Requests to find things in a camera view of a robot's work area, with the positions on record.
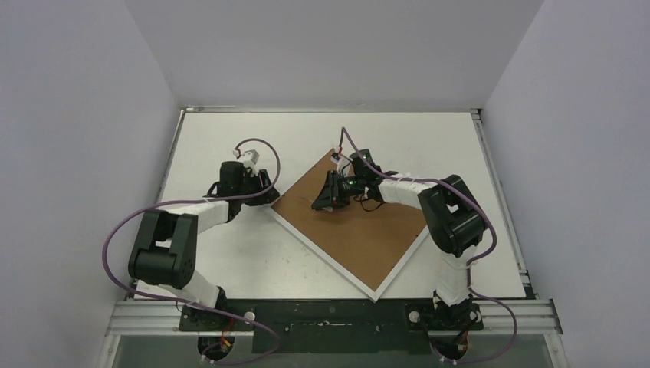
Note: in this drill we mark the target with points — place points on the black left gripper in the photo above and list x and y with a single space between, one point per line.
260 179

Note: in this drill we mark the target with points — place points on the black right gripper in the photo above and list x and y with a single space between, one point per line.
336 188

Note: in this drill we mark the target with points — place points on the white picture frame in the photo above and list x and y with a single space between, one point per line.
371 247

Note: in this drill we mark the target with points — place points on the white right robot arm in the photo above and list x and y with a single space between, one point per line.
449 210

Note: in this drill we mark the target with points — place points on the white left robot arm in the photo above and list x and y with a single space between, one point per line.
165 248

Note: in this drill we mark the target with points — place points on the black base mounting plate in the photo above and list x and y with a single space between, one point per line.
336 326

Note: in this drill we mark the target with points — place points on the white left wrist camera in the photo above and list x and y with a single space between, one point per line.
248 158

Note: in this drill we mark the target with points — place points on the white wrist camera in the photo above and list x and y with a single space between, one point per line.
343 163
248 158

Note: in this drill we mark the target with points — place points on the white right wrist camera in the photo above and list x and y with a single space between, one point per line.
343 163

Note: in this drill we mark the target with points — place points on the aluminium table front rail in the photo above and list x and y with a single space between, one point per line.
162 318

